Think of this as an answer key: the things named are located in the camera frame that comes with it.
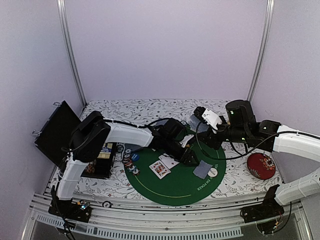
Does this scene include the white dealer button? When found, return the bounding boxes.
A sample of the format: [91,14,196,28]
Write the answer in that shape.
[207,167,218,178]

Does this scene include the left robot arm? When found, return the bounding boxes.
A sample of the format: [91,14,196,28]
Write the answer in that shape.
[51,111,200,217]

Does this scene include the face-up king card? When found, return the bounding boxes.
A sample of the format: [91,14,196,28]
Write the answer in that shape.
[149,160,171,179]

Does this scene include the round green poker mat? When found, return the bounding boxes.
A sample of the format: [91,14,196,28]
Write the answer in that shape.
[124,142,227,206]

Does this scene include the face-up two of diamonds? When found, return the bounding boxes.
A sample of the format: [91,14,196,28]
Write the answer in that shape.
[158,154,179,169]

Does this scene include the floral white tablecloth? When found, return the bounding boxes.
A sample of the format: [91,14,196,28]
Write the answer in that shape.
[48,98,281,201]

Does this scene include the red floral round pouch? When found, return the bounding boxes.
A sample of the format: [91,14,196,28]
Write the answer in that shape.
[246,152,276,180]

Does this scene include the blue small blind button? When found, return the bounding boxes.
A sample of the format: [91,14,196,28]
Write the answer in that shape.
[131,153,140,162]

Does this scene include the front aluminium rail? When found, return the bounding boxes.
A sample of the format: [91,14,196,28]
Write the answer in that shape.
[23,192,312,240]

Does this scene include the dealt blue card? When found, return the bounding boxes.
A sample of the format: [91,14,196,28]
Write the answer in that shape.
[192,160,212,179]
[131,145,144,153]

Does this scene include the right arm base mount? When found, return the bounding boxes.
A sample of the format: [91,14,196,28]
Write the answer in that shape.
[240,184,285,235]

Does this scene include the left aluminium frame post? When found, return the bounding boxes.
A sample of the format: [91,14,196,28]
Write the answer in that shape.
[56,0,88,107]

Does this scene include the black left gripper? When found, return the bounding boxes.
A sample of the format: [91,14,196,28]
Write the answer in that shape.
[162,137,200,166]

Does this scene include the boxed texas holdem cards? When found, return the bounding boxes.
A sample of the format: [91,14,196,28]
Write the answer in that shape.
[97,142,114,160]

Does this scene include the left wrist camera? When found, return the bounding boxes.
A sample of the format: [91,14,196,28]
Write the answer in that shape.
[179,134,194,148]

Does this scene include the black poker chip case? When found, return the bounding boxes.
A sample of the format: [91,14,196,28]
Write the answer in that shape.
[34,101,117,179]

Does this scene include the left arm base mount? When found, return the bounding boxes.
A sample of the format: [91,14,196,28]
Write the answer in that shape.
[48,191,92,223]

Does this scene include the right aluminium frame post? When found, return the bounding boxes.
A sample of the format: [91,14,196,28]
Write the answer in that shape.
[246,0,275,102]

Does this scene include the fallen chip on rail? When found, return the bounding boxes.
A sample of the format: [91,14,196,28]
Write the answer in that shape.
[102,201,112,208]

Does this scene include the aluminium frame post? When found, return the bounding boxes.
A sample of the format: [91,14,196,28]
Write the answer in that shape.
[246,0,275,102]
[56,0,88,107]

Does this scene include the blue playing card deck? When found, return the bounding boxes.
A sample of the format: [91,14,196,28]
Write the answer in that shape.
[188,114,209,133]

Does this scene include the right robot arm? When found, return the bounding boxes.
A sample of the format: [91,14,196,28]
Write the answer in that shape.
[194,100,320,218]

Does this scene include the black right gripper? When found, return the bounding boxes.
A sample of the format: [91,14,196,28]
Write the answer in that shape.
[194,115,249,150]

